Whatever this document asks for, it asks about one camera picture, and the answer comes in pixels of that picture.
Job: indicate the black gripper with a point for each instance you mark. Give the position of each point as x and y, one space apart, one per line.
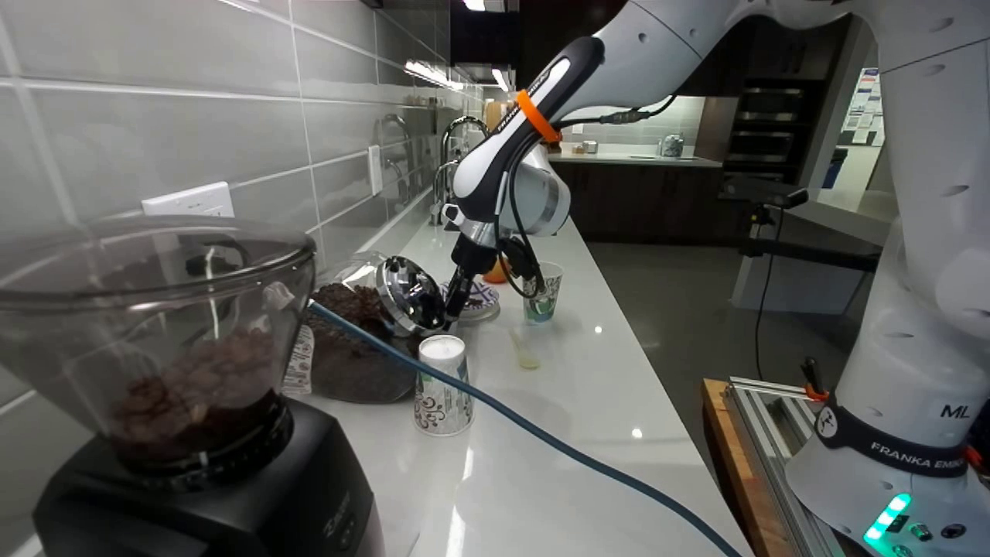
467 264

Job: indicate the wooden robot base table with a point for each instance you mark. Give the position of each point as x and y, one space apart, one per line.
739 475

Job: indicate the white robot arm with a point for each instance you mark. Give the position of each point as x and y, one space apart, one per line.
888 452

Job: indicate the white patterned coffee pod near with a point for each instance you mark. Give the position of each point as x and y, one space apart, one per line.
441 407

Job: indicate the black coffee grinder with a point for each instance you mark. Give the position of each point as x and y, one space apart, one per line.
167 339

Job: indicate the orange fruit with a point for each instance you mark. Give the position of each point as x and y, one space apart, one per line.
498 275

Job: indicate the white plastic spoon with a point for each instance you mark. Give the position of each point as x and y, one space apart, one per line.
525 355

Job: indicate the chrome sink faucet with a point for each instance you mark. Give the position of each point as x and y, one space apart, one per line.
454 139

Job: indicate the white wall outlet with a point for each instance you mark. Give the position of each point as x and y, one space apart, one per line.
210 198

